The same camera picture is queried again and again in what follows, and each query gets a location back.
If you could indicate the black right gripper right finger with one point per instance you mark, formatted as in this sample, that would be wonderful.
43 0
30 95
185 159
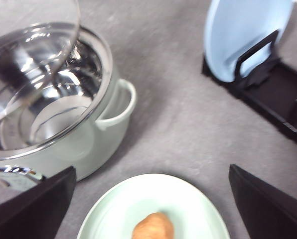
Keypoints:
268 213

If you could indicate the green plate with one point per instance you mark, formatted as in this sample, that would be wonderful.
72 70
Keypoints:
115 210

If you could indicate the brown potato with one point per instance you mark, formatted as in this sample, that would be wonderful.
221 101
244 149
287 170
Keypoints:
154 226

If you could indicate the glass lid with green knob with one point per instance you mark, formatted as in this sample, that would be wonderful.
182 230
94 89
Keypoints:
36 37

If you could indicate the green electric steamer pot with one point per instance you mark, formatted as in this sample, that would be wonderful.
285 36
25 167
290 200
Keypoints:
76 118

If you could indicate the blue plate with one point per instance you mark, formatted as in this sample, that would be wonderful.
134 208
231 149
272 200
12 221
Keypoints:
235 26

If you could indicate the black dish rack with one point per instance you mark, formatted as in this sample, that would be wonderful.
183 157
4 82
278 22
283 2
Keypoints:
275 96

